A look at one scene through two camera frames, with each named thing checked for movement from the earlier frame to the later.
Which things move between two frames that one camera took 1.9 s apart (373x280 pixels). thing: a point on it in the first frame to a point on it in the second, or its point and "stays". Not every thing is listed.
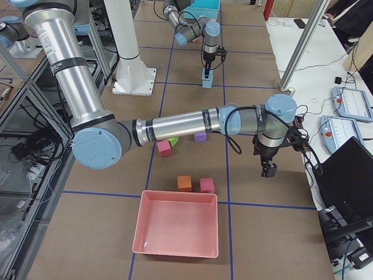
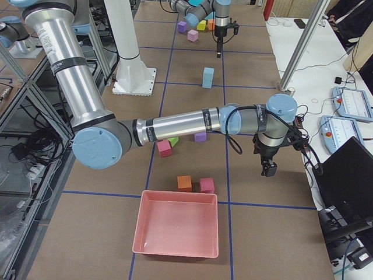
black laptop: x=344 y=189 stays
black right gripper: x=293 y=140 stays
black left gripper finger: x=206 y=73 to x=219 y=42
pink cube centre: x=164 y=148 stays
